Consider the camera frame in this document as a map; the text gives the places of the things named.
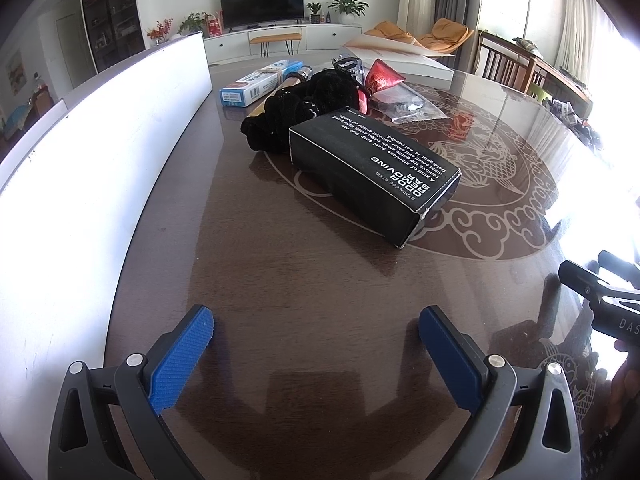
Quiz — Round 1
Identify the clear plastic bag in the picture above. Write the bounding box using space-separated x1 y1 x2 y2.
372 82 446 125

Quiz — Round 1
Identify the white sheer curtain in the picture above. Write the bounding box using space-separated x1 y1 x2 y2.
555 0 607 96

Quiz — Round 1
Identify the wooden sideboard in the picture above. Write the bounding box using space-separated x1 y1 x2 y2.
530 54 597 122

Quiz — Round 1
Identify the orange top stool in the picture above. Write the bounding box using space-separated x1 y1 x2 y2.
249 32 303 56

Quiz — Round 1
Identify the wooden chair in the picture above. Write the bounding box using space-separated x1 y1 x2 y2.
477 30 548 96

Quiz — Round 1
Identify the orange lounge chair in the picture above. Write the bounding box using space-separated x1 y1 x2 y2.
362 17 475 57

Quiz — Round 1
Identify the framed wall picture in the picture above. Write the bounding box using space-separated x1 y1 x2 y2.
5 50 26 93

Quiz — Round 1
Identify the dark display cabinet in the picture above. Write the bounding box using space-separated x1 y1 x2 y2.
79 0 138 74

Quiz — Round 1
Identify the red foil packet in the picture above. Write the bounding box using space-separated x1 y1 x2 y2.
364 58 405 96

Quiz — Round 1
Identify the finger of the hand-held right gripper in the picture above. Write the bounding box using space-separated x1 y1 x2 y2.
558 259 612 307
597 250 640 293

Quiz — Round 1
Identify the blue and white box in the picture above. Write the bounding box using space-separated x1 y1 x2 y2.
219 60 306 109

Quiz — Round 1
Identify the large potted plant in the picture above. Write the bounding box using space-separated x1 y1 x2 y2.
327 0 370 25

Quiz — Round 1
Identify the black cardboard box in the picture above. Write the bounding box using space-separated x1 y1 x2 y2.
289 106 462 249

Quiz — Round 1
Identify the gold tube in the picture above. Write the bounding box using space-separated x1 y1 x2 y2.
247 64 314 121

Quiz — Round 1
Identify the red flower arrangement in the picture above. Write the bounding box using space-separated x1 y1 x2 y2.
146 17 174 47

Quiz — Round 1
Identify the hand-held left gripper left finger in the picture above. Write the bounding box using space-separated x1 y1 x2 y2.
47 304 216 480

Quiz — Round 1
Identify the person's right hand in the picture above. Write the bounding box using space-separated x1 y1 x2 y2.
611 339 640 413

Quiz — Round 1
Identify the black television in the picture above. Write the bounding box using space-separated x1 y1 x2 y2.
219 0 306 31

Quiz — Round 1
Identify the black fuzzy cloth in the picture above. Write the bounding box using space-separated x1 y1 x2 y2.
240 69 368 153

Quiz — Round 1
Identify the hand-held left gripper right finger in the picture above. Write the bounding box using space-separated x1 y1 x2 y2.
419 305 583 480

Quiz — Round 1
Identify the bushy green plant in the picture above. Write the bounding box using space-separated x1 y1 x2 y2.
177 11 211 37

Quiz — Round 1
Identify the white television cabinet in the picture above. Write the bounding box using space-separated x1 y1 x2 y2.
202 22 372 66

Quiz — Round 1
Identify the metal clip tool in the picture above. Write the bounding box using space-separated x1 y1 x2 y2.
331 52 366 82

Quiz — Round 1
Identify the large white panel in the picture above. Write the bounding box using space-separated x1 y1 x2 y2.
0 31 213 463

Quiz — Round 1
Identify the white flat box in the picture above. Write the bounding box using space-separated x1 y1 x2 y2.
342 35 455 84

